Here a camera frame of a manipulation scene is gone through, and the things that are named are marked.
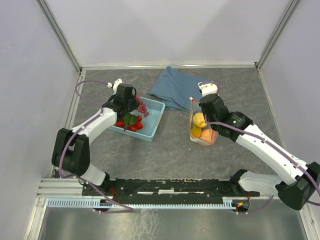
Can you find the yellow toy pear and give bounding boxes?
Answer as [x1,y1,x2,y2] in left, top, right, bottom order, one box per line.
[192,112,207,129]

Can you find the purple toy grapes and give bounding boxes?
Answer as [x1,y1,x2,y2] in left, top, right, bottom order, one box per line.
[135,96,149,118]

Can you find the clear zip bag orange zipper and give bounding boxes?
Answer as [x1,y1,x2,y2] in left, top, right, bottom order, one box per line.
[189,97,218,146]

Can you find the orange-red toy peach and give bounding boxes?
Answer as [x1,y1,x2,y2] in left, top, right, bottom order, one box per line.
[200,129,217,145]

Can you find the yellow toy starfruit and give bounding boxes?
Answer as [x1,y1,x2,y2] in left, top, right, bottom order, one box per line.
[190,125,202,138]

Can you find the light blue plastic basket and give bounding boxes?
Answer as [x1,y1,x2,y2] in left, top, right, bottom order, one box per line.
[108,97,166,142]

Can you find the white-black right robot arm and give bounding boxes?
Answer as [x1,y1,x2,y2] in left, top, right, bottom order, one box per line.
[199,93,320,211]

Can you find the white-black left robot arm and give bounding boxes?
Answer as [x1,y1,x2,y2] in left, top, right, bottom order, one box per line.
[51,79,140,195]

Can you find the green toy leaves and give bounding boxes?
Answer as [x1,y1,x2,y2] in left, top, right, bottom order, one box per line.
[123,113,138,132]

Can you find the red toy strawberry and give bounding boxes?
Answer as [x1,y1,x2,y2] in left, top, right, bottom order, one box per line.
[114,119,126,128]
[136,122,144,130]
[127,125,138,132]

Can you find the blue folded cloth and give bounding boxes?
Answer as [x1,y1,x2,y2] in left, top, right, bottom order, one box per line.
[148,66,209,112]

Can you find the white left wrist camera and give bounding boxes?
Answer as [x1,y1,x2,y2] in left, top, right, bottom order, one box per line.
[107,78,123,93]

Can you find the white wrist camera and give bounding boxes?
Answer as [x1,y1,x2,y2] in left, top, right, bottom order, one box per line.
[107,78,123,93]
[198,81,220,97]

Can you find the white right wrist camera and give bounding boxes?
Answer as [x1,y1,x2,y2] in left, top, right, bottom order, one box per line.
[198,81,220,97]

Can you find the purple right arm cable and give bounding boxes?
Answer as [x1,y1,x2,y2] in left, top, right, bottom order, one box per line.
[198,80,320,215]

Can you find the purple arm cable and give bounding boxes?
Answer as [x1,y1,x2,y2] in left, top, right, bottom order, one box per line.
[198,80,320,215]
[59,79,136,215]

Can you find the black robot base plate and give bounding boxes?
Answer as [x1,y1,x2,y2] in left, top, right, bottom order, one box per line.
[98,178,260,205]

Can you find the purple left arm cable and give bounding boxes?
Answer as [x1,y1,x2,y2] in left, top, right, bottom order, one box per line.
[59,79,136,215]

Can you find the light blue cable duct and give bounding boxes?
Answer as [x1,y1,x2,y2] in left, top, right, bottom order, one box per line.
[47,196,238,210]

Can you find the aluminium frame post left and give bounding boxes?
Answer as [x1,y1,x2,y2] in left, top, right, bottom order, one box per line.
[35,0,82,73]

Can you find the aluminium frame post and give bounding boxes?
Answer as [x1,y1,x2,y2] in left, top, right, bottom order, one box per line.
[35,0,82,73]
[255,0,301,71]

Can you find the aluminium frame post right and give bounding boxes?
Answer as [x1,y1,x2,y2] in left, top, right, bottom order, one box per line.
[255,0,301,71]

